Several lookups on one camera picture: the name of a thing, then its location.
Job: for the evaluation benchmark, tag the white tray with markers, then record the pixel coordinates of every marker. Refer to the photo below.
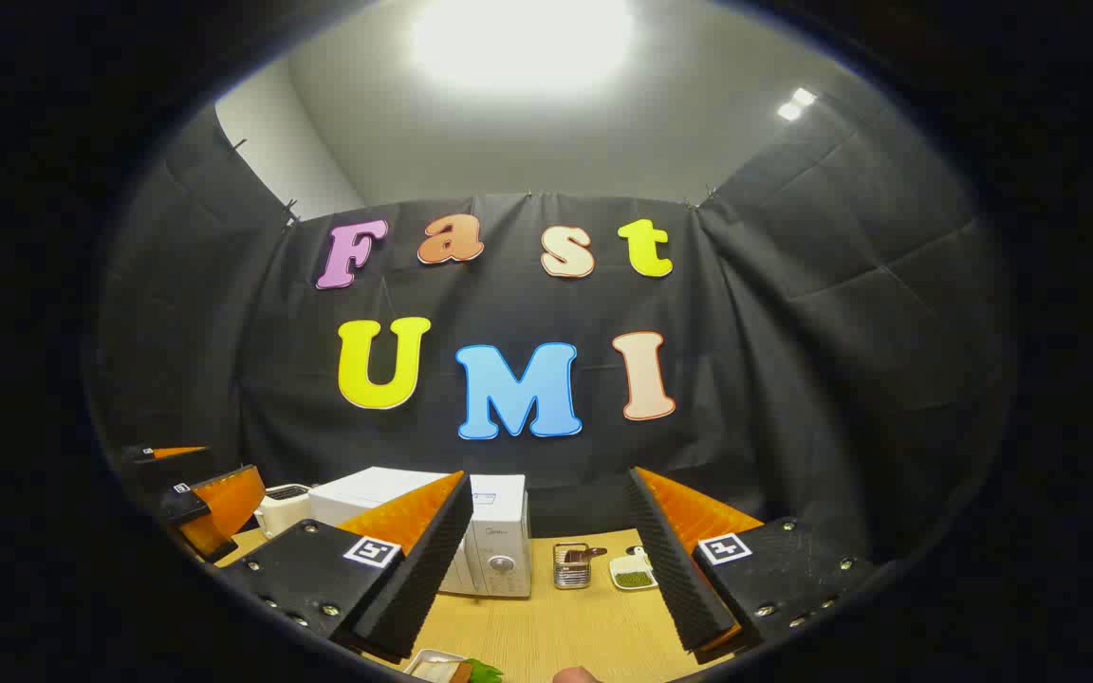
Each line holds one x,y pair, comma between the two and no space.
425,661

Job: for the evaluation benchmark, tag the black backdrop cloth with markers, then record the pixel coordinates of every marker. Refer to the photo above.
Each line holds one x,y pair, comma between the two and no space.
746,379

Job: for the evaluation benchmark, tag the white microwave oven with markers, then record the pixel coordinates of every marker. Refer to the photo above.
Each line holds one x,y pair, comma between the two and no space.
499,531

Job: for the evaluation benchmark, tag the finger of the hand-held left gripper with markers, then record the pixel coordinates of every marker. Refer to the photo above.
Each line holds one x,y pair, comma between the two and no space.
167,467
224,507

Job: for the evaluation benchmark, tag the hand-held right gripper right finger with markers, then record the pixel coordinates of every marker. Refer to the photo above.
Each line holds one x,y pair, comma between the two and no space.
675,560

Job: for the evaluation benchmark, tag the ceiling light panel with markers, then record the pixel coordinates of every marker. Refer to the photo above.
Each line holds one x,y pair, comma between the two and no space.
523,43

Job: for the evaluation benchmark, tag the brown spoon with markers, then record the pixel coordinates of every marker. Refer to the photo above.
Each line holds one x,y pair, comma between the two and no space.
589,552

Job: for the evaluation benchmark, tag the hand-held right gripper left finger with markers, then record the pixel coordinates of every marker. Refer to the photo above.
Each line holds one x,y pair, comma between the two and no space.
423,560

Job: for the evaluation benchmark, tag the brown and green food piece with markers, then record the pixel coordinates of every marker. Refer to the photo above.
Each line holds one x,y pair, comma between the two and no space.
482,673

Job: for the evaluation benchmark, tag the white toaster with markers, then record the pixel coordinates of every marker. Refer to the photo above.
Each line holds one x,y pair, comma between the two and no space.
281,512

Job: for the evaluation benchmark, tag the white divided bean dish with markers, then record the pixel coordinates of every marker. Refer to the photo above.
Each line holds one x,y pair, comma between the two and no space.
632,574

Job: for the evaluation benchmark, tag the small ceiling spotlight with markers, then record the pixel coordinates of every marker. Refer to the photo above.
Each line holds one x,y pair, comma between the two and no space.
804,96
788,111

